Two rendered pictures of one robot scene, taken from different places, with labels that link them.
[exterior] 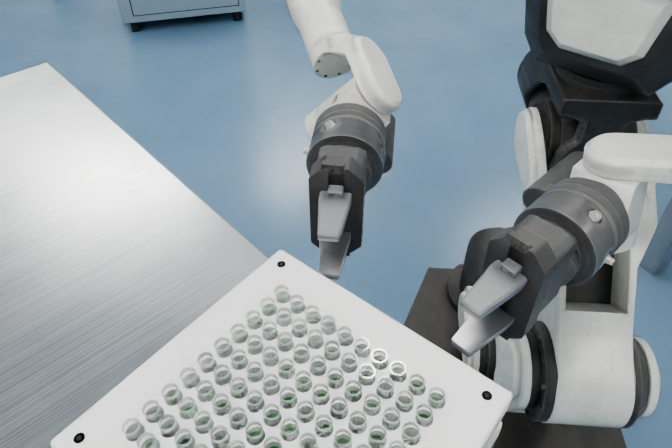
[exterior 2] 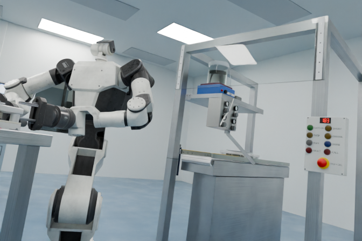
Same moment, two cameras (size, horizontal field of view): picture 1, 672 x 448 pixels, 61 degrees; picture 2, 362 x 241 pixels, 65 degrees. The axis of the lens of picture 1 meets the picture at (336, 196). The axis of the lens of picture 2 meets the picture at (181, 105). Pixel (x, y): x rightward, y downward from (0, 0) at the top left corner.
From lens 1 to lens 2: 1.00 m
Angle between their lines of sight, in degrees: 53
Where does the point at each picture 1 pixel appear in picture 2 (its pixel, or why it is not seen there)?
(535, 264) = (40, 99)
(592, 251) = (60, 111)
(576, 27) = (79, 102)
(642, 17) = (92, 96)
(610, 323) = (85, 178)
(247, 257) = not seen: outside the picture
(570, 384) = (67, 193)
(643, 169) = (79, 107)
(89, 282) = not seen: outside the picture
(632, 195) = (77, 113)
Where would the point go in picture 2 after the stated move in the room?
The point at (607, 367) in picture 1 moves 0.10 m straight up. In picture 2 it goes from (82, 189) to (86, 164)
